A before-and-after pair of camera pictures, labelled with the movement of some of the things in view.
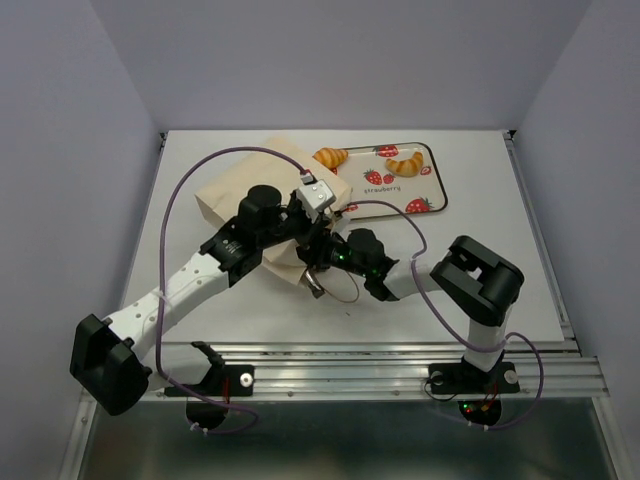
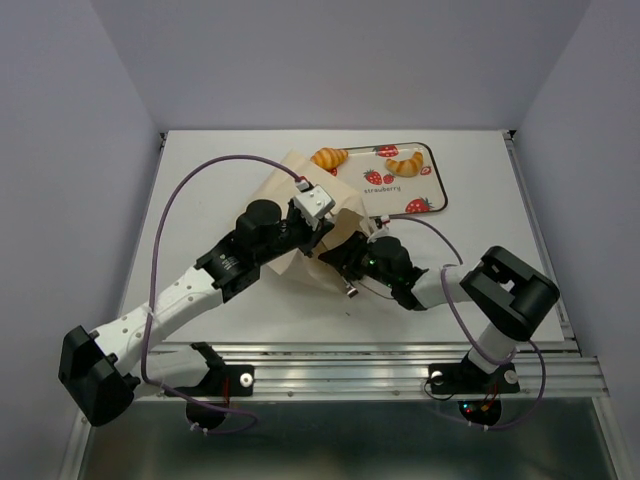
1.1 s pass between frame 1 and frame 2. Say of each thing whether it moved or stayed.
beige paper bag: moved
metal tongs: moved
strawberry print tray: stayed
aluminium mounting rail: stayed
